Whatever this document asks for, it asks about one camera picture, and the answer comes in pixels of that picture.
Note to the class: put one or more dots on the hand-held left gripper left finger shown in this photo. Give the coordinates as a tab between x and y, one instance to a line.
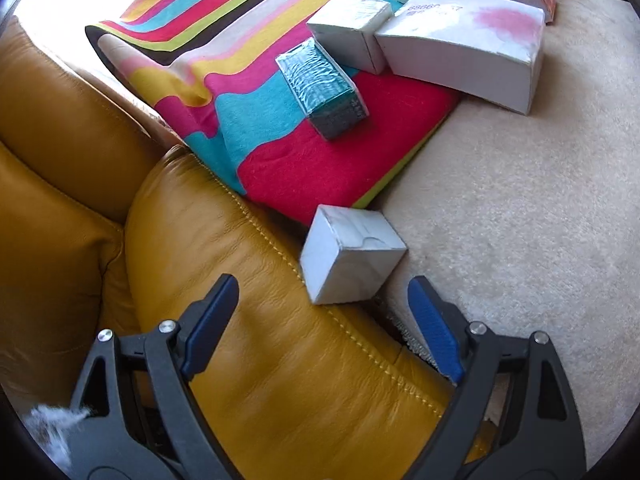
210	330

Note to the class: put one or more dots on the small white marbled box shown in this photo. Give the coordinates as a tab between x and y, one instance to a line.
350	32
350	255

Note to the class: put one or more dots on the cream plush blanket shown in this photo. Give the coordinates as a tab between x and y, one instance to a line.
500	210

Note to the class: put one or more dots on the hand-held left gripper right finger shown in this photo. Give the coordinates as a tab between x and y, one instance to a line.
435	330

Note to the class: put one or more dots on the colourful striped rug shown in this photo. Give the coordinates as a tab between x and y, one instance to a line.
300	160

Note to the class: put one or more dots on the large white pink-stained box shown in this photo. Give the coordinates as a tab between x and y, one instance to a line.
465	55

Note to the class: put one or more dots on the teal wrapped box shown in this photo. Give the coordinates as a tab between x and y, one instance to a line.
322	90

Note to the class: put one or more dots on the yellow leather sofa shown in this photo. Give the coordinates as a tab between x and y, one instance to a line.
280	360

